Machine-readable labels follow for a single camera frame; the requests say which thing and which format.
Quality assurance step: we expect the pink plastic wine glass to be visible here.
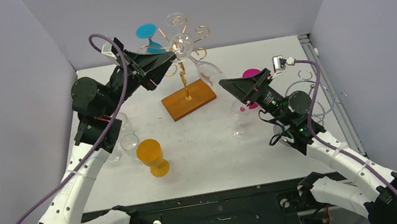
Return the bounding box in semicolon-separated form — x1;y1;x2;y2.
242;68;261;110

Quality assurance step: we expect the blue plastic wine glass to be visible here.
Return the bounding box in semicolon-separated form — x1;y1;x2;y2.
135;23;167;55

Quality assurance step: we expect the clear glass on gold rack back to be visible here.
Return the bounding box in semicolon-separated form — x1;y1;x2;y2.
165;13;188;33

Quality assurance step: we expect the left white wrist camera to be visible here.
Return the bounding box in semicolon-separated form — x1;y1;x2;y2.
100;41;119;65

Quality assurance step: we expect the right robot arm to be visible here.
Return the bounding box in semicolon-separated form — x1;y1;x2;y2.
219;68;397;224

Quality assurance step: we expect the chrome wire glass rack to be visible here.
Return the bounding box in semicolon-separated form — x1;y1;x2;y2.
264;62;355;151

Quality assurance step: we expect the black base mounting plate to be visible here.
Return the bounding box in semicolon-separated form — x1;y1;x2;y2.
78;166;371;224

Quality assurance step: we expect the clear glass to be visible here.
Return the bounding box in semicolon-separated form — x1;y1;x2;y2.
230;100;250;137
120;133;141;161
165;13;188;33
108;145;122;164
116;112;135;137
167;33;226;88

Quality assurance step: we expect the aluminium rail right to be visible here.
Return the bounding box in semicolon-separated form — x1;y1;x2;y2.
297;34;367;157

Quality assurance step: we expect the yellow plastic wine glass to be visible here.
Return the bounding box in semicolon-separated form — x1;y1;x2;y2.
136;139;170;177

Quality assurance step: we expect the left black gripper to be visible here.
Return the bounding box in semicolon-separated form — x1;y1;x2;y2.
92;42;184;118

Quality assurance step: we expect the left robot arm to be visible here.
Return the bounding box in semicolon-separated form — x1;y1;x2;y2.
37;39;176;224

